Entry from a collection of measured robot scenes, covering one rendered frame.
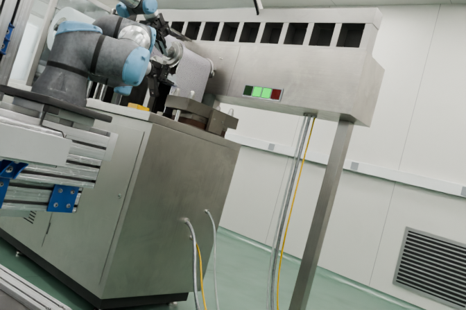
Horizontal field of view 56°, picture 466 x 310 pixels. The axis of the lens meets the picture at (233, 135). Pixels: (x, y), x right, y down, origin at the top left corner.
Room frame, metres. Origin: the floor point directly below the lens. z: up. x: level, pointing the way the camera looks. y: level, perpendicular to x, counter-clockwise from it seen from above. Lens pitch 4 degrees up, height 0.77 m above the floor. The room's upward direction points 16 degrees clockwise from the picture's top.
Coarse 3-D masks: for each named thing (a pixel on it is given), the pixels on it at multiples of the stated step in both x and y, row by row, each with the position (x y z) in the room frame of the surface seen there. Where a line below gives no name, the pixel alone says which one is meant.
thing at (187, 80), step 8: (176, 72) 2.24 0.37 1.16; (184, 72) 2.28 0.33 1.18; (192, 72) 2.32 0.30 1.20; (176, 80) 2.25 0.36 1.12; (184, 80) 2.29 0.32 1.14; (192, 80) 2.34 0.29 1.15; (200, 80) 2.38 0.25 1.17; (184, 88) 2.31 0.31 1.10; (192, 88) 2.35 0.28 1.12; (200, 88) 2.39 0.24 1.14; (184, 96) 2.32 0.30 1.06; (200, 96) 2.41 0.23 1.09
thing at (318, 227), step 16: (336, 128) 2.16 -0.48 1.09; (352, 128) 2.16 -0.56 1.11; (336, 144) 2.15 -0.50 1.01; (336, 160) 2.13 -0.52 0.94; (336, 176) 2.13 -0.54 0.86; (320, 192) 2.16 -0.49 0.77; (320, 208) 2.14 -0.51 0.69; (320, 224) 2.13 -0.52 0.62; (320, 240) 2.14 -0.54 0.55; (304, 256) 2.15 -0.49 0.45; (304, 272) 2.14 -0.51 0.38; (304, 288) 2.13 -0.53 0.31; (304, 304) 2.15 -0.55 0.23
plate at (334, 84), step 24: (192, 48) 2.66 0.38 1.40; (216, 48) 2.54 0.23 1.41; (240, 48) 2.42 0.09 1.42; (264, 48) 2.32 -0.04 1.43; (288, 48) 2.22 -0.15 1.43; (216, 72) 2.50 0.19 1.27; (240, 72) 2.39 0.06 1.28; (264, 72) 2.29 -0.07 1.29; (288, 72) 2.20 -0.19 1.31; (312, 72) 2.11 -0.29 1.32; (336, 72) 2.03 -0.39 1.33; (360, 72) 1.96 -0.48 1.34; (216, 96) 2.56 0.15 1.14; (240, 96) 2.36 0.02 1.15; (288, 96) 2.17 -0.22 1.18; (312, 96) 2.09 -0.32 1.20; (336, 96) 2.01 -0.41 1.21; (360, 96) 1.99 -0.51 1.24; (336, 120) 2.21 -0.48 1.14; (360, 120) 2.04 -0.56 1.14
